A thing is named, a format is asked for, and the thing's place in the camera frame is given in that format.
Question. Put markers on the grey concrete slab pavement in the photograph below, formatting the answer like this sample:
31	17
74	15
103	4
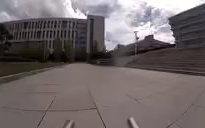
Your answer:
100	86

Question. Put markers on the pole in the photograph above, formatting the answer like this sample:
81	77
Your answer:
135	43

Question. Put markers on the low dark building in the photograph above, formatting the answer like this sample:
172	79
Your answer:
150	43

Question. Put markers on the large curved pale building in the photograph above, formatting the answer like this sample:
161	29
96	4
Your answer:
56	31

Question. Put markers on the wide concrete steps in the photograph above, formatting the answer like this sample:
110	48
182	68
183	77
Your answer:
176	60

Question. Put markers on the grass patch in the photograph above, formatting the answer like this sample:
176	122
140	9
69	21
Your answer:
13	68

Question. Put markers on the grey building with window bands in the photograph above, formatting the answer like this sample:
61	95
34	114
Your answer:
193	26

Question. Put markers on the dark tree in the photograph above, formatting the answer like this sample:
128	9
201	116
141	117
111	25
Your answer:
0	38

